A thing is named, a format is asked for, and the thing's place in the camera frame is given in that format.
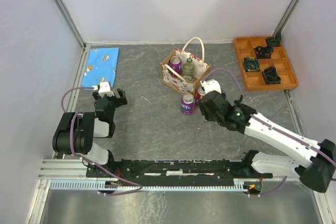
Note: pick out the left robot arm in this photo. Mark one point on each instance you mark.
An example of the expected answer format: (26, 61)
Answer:
(75, 134)

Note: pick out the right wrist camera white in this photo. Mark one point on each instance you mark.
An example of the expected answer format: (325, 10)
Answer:
(210, 86)

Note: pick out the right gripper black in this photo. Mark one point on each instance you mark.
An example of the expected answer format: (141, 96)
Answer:
(206, 115)

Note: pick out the aluminium frame rail front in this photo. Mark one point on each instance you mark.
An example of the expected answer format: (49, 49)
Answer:
(60, 167)

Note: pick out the black rolled belt lower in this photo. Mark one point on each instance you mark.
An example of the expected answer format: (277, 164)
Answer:
(270, 76)

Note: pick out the blue cable duct rail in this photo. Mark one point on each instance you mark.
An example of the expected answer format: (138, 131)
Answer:
(110, 185)

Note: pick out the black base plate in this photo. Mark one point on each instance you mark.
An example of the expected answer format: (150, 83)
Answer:
(224, 168)

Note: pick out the blue-green rolled fabric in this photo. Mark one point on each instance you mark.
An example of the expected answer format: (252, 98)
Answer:
(251, 64)

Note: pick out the purple fanta can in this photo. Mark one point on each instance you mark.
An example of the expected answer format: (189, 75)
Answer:
(187, 104)

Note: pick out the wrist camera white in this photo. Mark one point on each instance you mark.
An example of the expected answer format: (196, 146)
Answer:
(210, 86)
(105, 89)

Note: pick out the clear green-cap bottle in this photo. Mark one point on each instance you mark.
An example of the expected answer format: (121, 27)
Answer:
(188, 70)

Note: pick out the canvas tote bag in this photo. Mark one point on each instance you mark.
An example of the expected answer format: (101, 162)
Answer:
(175, 80)

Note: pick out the black rolled belt upper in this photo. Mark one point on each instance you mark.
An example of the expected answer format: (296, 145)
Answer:
(263, 52)

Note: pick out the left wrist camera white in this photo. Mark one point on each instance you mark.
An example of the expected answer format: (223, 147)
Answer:
(105, 89)

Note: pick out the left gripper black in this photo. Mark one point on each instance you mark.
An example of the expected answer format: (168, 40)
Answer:
(119, 102)

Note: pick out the dark rolled fabric top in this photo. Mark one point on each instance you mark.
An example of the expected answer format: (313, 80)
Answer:
(274, 41)

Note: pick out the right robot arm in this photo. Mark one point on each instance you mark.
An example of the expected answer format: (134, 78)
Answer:
(294, 146)

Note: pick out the orange wooden divided tray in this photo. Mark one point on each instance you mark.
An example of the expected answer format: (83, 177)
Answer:
(254, 81)

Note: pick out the blue space-print cloth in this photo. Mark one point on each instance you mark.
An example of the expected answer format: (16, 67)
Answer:
(101, 66)

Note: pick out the black rolled belt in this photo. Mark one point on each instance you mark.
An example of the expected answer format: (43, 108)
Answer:
(263, 52)
(270, 76)

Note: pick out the red cola can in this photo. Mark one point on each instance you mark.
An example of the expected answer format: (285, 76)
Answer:
(199, 93)

